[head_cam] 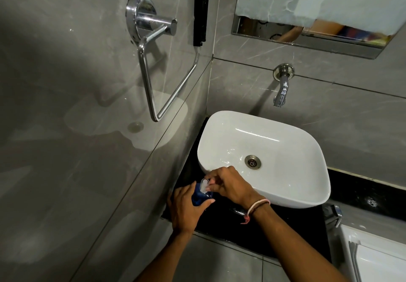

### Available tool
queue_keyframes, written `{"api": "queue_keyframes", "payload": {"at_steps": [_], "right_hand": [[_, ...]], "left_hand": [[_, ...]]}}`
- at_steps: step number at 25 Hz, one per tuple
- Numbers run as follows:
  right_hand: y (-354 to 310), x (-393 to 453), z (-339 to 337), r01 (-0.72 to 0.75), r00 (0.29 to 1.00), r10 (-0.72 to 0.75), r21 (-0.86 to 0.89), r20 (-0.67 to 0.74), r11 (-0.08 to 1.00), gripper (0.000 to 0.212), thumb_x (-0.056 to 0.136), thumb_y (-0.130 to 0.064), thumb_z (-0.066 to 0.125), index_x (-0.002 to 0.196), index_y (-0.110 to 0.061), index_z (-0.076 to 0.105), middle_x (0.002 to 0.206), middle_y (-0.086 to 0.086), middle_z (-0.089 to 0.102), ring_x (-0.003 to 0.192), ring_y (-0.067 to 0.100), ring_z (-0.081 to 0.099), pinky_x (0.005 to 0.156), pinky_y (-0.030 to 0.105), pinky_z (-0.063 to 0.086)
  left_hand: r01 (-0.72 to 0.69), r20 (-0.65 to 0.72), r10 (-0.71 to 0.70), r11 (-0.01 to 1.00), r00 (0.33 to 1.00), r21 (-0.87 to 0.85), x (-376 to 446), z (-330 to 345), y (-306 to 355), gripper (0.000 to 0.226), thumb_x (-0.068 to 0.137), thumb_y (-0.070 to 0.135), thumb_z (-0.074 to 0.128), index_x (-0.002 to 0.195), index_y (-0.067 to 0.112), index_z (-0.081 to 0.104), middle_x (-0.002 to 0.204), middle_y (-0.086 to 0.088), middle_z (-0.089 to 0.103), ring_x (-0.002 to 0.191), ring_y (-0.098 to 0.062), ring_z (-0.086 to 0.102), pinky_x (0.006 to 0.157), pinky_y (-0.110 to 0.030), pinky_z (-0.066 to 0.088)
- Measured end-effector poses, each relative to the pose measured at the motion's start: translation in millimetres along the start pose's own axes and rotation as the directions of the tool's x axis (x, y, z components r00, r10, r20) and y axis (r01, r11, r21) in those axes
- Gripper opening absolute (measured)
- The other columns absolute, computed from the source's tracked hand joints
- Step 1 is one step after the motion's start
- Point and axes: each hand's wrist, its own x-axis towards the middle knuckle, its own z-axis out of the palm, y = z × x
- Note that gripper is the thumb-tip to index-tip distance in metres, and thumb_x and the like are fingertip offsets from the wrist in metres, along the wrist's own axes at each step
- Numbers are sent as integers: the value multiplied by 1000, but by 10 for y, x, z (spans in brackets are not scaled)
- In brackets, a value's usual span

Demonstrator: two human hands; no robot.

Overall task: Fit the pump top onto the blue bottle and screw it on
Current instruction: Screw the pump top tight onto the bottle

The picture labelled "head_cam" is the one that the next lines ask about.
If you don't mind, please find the pink thread wristband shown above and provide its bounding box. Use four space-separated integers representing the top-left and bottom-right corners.
240 199 271 225

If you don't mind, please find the black vertical frame strip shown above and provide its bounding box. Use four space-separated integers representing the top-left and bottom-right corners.
193 0 212 47

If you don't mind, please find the person's right forearm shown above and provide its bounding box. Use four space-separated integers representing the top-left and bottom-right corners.
246 196 351 282

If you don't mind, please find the person's right hand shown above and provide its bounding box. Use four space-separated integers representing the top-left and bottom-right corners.
204 166 264 213

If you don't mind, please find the person's left forearm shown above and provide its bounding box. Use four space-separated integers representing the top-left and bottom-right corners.
135 230 195 282

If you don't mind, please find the chrome basin drain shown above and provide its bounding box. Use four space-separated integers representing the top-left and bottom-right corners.
244 154 263 170

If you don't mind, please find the white toilet cistern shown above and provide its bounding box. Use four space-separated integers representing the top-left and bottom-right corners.
339 224 406 282

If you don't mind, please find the white ceramic wash basin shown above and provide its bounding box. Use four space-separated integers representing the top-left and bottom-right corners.
197 110 331 209

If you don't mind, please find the wall mirror with steel frame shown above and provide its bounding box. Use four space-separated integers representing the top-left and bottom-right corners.
230 0 394 60

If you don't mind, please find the chrome towel ring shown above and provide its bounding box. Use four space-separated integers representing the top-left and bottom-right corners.
125 0 200 123

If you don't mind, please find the chrome wall tap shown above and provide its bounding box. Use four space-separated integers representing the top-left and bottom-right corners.
273 64 295 109

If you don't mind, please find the chrome angle valve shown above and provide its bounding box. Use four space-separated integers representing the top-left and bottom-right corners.
324 204 344 229

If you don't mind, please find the blue plastic bottle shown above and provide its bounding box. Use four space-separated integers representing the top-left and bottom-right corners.
191 180 214 208

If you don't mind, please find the person's left hand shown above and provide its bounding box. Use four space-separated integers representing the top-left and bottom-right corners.
166 182 216 235

